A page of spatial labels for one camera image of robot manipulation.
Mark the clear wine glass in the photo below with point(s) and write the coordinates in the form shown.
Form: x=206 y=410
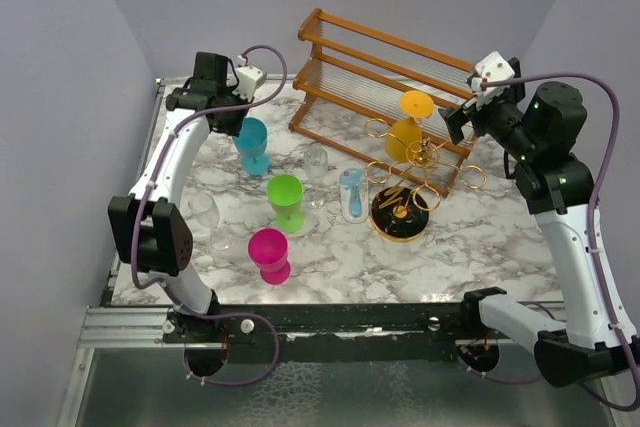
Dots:
x=316 y=165
x=206 y=213

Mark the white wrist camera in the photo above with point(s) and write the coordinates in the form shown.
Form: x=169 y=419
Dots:
x=249 y=79
x=492 y=68

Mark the gold wire wine glass rack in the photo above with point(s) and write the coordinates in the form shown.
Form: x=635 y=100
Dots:
x=401 y=211

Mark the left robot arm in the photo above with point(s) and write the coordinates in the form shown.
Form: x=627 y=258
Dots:
x=149 y=231

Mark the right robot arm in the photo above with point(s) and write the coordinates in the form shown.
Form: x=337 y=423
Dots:
x=597 y=338

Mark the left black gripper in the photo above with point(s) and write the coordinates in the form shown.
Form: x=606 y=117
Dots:
x=232 y=128

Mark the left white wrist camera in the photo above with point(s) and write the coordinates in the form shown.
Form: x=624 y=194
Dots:
x=249 y=79

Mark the yellow plastic wine glass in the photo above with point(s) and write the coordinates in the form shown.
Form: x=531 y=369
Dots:
x=416 y=105

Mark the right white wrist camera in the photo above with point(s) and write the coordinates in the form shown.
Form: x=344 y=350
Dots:
x=492 y=68

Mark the green plastic wine glass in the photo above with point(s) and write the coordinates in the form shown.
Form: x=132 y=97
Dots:
x=285 y=194

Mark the blue plastic wine glass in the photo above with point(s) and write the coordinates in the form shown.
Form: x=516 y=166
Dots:
x=251 y=143

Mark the pink plastic wine glass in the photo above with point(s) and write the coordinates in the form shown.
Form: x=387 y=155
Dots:
x=269 y=249

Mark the wooden two-tier rack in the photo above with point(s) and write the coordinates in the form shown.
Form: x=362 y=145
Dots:
x=355 y=73

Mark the blue tool in blister pack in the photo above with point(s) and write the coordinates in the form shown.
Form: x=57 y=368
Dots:
x=354 y=195

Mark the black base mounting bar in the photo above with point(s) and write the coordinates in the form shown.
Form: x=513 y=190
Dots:
x=325 y=333

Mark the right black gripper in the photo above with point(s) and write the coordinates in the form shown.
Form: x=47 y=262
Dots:
x=514 y=95

